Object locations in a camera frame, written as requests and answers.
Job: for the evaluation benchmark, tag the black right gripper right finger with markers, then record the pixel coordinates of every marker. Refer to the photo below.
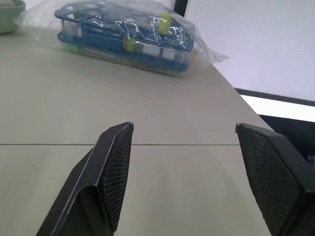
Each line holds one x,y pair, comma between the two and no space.
273,177

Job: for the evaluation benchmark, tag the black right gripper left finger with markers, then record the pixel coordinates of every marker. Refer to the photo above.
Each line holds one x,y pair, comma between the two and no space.
98,182

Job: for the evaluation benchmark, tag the clear plastic bag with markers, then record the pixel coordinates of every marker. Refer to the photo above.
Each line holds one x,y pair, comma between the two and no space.
118,37

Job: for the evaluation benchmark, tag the blue test tube rack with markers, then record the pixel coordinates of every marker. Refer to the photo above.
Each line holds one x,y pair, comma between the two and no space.
125,37

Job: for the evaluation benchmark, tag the light green bowl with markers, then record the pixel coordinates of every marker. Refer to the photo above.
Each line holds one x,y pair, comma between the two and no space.
8,14

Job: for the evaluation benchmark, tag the black vertical post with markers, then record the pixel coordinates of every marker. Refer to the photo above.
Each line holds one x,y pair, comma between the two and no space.
181,7

